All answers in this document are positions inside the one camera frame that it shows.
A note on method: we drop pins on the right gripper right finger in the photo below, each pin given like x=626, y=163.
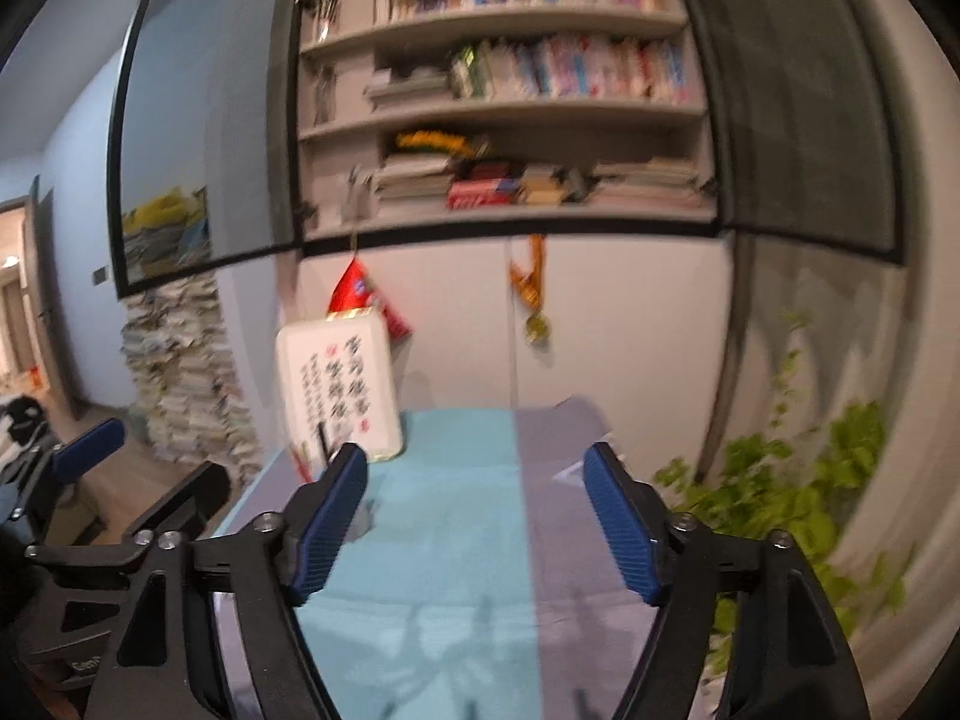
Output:
x=632, y=517

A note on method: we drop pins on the green potted plant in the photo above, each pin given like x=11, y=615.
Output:
x=806, y=434

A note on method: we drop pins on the framed calligraphy sign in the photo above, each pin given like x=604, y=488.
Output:
x=337, y=386

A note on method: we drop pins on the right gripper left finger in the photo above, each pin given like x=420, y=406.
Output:
x=317, y=519

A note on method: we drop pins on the gold medal with ribbon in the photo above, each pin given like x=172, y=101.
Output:
x=528, y=287

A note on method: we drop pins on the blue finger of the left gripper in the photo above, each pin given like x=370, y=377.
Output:
x=74, y=460

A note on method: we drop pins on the red pencil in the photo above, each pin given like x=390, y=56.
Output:
x=302, y=465

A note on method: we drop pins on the red book on shelf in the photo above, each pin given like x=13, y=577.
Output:
x=464, y=195

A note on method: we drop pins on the stack of books on shelf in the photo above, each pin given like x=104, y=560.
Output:
x=413, y=176

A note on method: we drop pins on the grey bookshelf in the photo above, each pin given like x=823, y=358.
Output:
x=597, y=107

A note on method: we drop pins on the red hanging charm bag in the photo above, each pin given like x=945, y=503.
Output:
x=356, y=291

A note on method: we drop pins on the tall stack of papers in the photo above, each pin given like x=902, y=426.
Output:
x=189, y=397

